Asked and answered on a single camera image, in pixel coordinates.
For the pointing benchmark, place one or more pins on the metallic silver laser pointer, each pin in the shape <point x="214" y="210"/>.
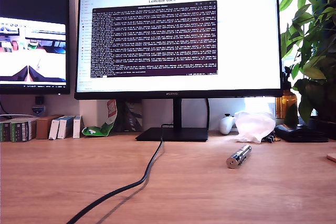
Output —
<point x="238" y="157"/>

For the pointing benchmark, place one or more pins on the white game controller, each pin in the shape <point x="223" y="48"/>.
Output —
<point x="225" y="127"/>

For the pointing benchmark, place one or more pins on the green red white snack bag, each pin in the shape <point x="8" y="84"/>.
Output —
<point x="99" y="130"/>

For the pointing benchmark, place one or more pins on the large black Huawei monitor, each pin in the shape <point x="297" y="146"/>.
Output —
<point x="236" y="51"/>

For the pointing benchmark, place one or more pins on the white crumpled plastic bag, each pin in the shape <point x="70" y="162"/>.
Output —
<point x="252" y="127"/>

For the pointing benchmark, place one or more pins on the white and blue small box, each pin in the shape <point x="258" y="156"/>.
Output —
<point x="53" y="129"/>
<point x="64" y="128"/>
<point x="76" y="128"/>

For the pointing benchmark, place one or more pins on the amber glass pump bottle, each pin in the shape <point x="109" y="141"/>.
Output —
<point x="284" y="103"/>

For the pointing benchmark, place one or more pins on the brown cardboard box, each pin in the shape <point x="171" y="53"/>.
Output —
<point x="43" y="128"/>

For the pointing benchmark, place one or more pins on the black pouch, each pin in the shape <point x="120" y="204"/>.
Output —
<point x="296" y="133"/>

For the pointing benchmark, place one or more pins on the green printed box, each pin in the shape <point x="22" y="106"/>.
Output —
<point x="22" y="130"/>
<point x="4" y="131"/>

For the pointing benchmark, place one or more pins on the green leafy potted plant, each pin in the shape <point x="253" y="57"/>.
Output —
<point x="315" y="40"/>

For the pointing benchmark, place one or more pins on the black computer monitor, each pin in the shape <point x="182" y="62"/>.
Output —
<point x="34" y="3"/>

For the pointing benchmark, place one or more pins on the small black wall device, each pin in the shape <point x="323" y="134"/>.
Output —
<point x="39" y="100"/>

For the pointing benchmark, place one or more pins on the grey blue wall device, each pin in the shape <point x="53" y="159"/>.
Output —
<point x="38" y="110"/>

